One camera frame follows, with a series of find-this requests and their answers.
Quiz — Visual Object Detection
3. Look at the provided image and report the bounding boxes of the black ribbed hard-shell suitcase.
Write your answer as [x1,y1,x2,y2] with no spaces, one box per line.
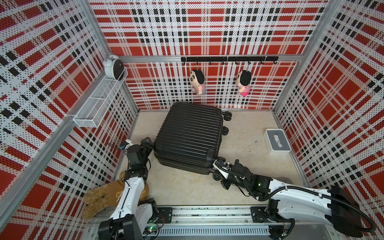
[154,102,232,181]

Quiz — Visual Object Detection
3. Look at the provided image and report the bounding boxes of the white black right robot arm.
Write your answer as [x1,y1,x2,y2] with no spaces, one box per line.
[213,160,377,238]

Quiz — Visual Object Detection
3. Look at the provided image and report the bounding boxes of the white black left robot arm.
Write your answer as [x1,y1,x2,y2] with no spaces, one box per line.
[98,137,159,240]

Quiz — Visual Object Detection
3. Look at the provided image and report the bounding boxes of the white tissue box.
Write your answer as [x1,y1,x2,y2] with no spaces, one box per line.
[264,129,292,156]

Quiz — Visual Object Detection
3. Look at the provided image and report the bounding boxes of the brown teddy bear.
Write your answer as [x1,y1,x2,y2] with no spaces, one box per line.
[81,170,150,220]

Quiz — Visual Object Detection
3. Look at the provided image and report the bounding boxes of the white round alarm clock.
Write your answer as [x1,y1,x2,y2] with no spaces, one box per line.
[103,55,125,81]

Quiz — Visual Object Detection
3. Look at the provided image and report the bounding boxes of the plush doll blue shorts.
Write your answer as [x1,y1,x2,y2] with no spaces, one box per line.
[188,70,205,95]

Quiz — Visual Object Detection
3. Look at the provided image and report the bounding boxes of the plush doll pink outfit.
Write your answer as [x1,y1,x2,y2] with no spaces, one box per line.
[236,70,252,97]

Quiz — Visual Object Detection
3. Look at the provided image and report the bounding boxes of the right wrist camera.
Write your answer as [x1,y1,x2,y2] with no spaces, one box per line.
[213,160,233,181]

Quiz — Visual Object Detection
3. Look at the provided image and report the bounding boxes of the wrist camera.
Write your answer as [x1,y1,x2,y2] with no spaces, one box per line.
[120,139,133,150]
[213,160,233,181]

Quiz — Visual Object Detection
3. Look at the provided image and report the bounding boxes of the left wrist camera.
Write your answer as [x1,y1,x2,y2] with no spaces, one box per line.
[120,139,133,150]

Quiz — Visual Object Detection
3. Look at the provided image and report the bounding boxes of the white wire mesh shelf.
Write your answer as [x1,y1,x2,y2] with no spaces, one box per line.
[74,67,128,128]

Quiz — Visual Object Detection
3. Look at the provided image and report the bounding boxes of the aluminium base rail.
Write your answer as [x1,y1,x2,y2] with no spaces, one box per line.
[81,205,343,240]

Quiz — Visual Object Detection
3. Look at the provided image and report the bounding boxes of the green circuit board with wires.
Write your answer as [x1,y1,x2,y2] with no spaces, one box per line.
[143,215,165,240]

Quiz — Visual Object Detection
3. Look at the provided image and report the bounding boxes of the black wall hook rail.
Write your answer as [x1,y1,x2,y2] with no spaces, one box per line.
[181,56,279,63]

